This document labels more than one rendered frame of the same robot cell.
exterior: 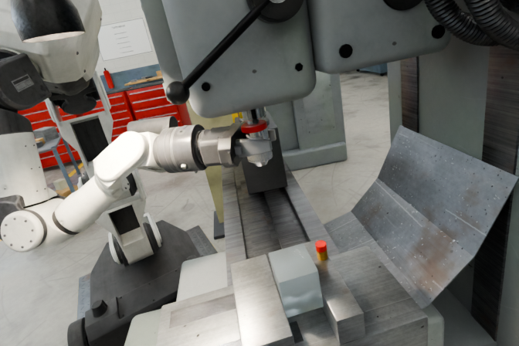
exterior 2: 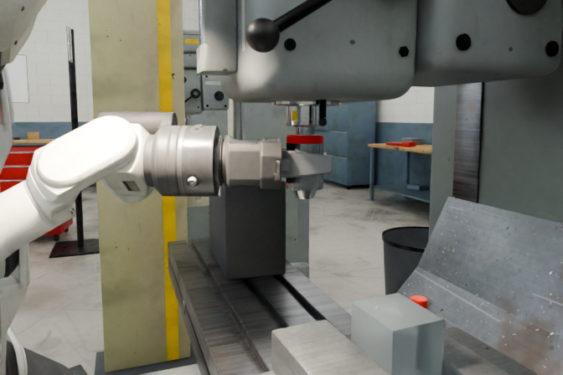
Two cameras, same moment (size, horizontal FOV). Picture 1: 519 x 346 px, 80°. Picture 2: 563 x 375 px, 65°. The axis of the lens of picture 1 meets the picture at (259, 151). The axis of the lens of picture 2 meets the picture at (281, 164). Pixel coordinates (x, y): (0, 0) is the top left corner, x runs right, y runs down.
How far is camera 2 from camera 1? 0.22 m
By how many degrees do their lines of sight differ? 21
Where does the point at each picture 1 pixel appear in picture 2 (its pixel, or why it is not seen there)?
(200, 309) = not seen: outside the picture
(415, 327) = not seen: outside the picture
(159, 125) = (154, 120)
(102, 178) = (49, 179)
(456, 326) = not seen: outside the picture
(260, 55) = (363, 23)
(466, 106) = (552, 161)
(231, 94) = (318, 64)
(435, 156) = (508, 228)
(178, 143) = (193, 142)
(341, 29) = (462, 16)
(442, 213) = (529, 300)
